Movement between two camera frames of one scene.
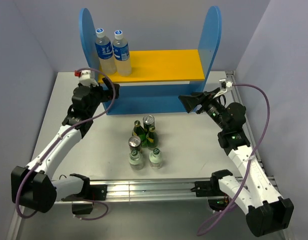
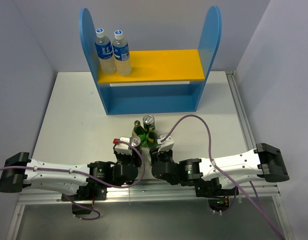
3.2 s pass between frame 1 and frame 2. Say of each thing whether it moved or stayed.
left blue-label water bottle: stayed
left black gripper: moved
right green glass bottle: stayed
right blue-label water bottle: stayed
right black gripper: moved
